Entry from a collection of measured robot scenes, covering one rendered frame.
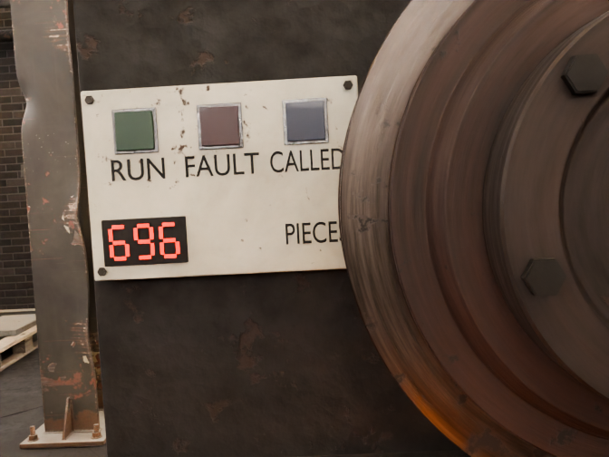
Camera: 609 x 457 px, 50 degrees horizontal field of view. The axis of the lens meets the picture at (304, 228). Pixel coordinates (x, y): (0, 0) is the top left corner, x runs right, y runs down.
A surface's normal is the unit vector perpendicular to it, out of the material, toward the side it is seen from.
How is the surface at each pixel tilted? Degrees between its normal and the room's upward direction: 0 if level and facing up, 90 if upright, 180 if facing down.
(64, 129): 90
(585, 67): 90
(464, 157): 90
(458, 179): 90
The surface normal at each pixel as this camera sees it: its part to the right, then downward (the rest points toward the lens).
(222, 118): -0.03, 0.07
